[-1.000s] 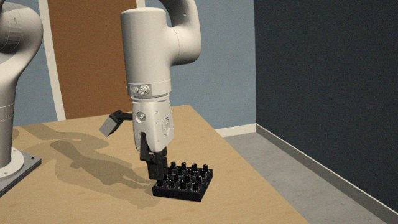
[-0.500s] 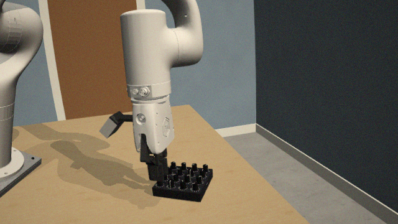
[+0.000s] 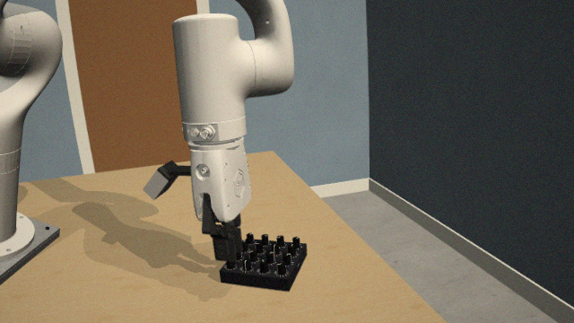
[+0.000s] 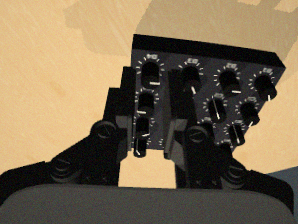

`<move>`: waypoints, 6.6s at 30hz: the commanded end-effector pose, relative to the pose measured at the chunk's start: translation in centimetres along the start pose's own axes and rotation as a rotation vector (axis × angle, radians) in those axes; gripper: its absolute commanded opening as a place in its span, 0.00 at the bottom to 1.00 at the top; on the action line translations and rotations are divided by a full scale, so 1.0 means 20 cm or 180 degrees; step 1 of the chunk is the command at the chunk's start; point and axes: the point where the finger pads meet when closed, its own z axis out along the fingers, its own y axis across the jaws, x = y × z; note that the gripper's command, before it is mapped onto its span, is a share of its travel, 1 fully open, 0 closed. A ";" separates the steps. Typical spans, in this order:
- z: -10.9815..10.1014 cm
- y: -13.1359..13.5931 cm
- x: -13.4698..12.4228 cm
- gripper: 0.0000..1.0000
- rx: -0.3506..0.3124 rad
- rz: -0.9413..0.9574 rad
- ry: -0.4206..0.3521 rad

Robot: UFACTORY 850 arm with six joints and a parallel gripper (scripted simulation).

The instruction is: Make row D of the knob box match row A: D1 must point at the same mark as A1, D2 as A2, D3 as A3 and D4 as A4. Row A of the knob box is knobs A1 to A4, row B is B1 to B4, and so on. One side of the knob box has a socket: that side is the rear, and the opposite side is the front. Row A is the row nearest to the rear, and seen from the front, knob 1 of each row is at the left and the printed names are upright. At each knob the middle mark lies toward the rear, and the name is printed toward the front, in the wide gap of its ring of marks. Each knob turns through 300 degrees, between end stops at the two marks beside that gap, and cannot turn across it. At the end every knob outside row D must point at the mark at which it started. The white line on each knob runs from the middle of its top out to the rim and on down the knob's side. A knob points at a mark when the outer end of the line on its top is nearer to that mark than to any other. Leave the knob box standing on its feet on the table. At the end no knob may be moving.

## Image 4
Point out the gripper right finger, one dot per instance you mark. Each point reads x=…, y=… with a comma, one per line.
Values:
x=206, y=164

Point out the black knob box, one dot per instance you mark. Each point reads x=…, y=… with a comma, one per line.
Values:
x=212, y=71

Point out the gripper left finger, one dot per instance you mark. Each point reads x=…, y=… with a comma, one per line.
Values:
x=94, y=160

